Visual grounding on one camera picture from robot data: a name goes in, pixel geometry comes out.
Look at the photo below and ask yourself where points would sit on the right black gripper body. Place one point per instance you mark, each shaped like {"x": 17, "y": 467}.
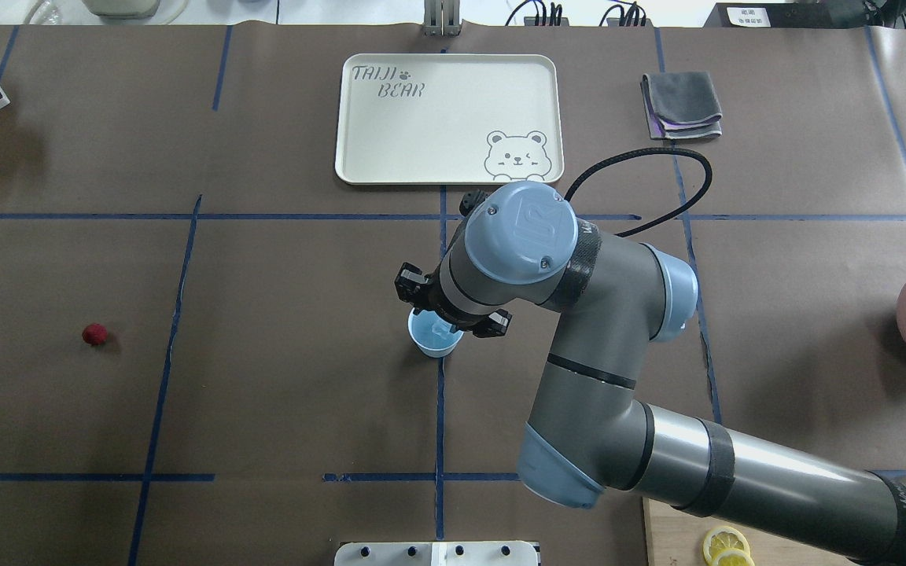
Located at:
{"x": 414, "y": 287}

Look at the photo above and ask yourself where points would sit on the red strawberry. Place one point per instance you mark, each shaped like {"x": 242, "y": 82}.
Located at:
{"x": 95, "y": 334}

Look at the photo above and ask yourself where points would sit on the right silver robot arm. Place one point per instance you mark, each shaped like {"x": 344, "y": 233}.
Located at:
{"x": 587, "y": 432}

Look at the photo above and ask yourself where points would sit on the light blue cup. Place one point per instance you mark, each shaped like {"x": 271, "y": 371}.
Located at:
{"x": 432, "y": 335}

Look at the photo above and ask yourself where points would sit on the cream bear tray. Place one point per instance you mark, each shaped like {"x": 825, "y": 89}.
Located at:
{"x": 448, "y": 118}

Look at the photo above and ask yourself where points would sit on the grey purple folded cloth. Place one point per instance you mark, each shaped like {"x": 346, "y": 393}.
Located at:
{"x": 681, "y": 106}

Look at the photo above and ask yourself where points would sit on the wooden cutting board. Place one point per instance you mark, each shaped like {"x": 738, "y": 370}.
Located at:
{"x": 675, "y": 538}

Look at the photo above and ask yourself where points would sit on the lemon slices row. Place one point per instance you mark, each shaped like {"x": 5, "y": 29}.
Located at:
{"x": 725, "y": 545}

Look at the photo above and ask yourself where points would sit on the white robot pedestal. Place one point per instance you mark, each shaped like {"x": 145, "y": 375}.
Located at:
{"x": 497, "y": 552}

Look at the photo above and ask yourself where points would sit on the aluminium frame post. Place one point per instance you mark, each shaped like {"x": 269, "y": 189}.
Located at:
{"x": 442, "y": 18}

